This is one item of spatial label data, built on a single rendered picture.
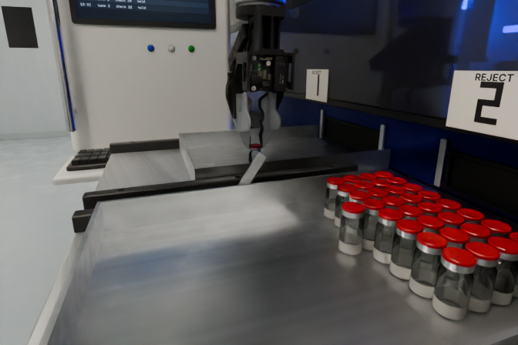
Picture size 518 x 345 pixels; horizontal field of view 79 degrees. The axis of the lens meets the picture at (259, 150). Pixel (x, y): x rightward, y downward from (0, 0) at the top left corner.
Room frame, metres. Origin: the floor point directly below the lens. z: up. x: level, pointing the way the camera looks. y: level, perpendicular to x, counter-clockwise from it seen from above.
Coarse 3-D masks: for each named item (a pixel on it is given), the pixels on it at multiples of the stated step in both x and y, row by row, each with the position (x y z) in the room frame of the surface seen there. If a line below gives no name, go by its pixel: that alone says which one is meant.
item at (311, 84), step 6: (312, 72) 0.64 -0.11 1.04; (318, 72) 0.62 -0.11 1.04; (324, 72) 0.60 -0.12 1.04; (312, 78) 0.64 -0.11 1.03; (324, 78) 0.60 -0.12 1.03; (306, 84) 0.66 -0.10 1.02; (312, 84) 0.64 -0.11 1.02; (324, 84) 0.60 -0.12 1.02; (306, 90) 0.66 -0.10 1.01; (312, 90) 0.64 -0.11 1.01; (318, 90) 0.61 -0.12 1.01; (324, 90) 0.60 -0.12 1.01; (306, 96) 0.66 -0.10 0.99; (312, 96) 0.64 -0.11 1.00; (318, 96) 0.61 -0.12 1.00; (324, 96) 0.59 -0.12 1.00
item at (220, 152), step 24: (192, 144) 0.67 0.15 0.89; (216, 144) 0.69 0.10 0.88; (240, 144) 0.70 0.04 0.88; (288, 144) 0.70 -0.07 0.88; (312, 144) 0.70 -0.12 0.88; (192, 168) 0.44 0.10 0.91; (216, 168) 0.43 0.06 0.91; (240, 168) 0.44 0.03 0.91; (264, 168) 0.45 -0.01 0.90; (288, 168) 0.46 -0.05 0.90; (360, 168) 0.51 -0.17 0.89; (384, 168) 0.52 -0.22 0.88
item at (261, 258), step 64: (192, 192) 0.33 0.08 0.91; (256, 192) 0.36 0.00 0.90; (320, 192) 0.39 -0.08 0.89; (128, 256) 0.26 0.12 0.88; (192, 256) 0.26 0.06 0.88; (256, 256) 0.26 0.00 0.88; (320, 256) 0.26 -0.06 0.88; (64, 320) 0.16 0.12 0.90; (128, 320) 0.18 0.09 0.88; (192, 320) 0.18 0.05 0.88; (256, 320) 0.18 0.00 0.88; (320, 320) 0.18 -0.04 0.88; (384, 320) 0.18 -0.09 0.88; (448, 320) 0.18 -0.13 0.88; (512, 320) 0.18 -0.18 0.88
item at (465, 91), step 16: (464, 80) 0.33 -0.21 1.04; (480, 80) 0.31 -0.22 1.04; (496, 80) 0.30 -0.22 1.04; (512, 80) 0.29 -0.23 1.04; (464, 96) 0.33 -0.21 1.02; (480, 96) 0.31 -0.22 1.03; (512, 96) 0.28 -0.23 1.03; (448, 112) 0.34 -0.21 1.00; (464, 112) 0.32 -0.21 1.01; (496, 112) 0.29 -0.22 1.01; (512, 112) 0.28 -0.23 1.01; (464, 128) 0.32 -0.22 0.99; (480, 128) 0.31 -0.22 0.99; (496, 128) 0.29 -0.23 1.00; (512, 128) 0.28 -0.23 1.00
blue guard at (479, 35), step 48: (336, 0) 0.58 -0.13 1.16; (384, 0) 0.46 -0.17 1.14; (432, 0) 0.38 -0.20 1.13; (480, 0) 0.33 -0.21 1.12; (288, 48) 0.76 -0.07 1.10; (336, 48) 0.57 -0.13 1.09; (384, 48) 0.45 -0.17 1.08; (432, 48) 0.38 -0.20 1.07; (480, 48) 0.32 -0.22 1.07; (336, 96) 0.56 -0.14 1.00; (384, 96) 0.44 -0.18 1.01; (432, 96) 0.37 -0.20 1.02
